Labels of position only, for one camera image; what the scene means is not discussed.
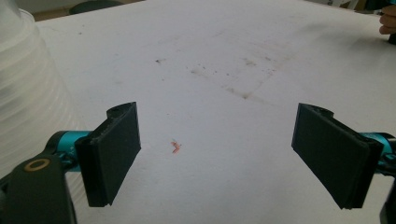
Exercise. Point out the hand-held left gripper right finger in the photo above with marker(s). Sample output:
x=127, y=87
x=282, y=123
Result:
x=333, y=155

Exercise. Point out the stack of clear plastic cups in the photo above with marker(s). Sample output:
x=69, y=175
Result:
x=25, y=77

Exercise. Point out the white foam board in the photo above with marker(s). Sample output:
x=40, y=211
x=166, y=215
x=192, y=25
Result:
x=218, y=109

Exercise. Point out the round black stool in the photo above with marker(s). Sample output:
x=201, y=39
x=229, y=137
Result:
x=93, y=5

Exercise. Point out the wooden table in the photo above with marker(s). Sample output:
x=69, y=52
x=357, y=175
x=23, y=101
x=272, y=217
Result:
x=49, y=15

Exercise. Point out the small red scrap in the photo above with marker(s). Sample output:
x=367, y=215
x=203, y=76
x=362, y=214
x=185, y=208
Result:
x=176, y=146

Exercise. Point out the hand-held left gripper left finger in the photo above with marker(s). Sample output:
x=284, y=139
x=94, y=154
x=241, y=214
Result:
x=109, y=155

